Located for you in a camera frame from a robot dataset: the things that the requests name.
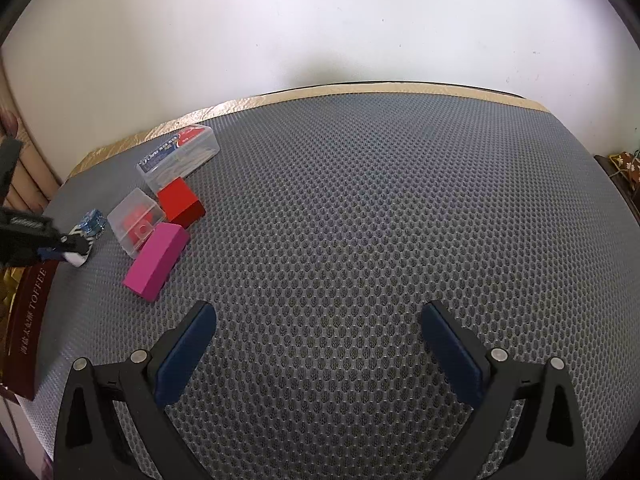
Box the grey mesh mat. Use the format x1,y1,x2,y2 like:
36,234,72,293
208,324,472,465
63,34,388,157
14,92,640,480

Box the pink block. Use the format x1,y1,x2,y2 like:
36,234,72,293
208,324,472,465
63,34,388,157
122,223,191,304

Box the blue dice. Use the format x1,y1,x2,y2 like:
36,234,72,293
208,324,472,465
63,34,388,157
80,209,107,239

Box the red tin box gold inside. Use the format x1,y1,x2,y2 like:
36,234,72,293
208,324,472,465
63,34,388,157
0,259,62,402

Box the clear plastic box printed label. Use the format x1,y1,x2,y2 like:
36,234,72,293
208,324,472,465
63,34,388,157
135,122,221,194

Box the brown floral cloth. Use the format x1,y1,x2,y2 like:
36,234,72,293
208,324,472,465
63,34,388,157
602,147,640,186

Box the gold bed cloth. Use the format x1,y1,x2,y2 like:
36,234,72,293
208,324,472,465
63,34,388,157
64,82,552,182

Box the red block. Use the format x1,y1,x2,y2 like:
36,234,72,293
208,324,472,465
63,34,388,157
157,177,207,226

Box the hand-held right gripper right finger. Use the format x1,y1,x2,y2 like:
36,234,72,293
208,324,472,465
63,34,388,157
419,301,587,480

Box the small clear box red contents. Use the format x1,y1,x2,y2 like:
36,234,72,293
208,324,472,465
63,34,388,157
106,187,166,260

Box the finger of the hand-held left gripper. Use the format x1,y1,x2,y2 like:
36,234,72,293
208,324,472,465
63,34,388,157
0,209,92,255
0,247,70,266

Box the blue white candy wrapper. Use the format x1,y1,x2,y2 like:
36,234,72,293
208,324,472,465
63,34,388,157
60,225,99,267

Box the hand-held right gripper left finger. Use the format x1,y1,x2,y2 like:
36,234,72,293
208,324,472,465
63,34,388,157
54,301,217,480

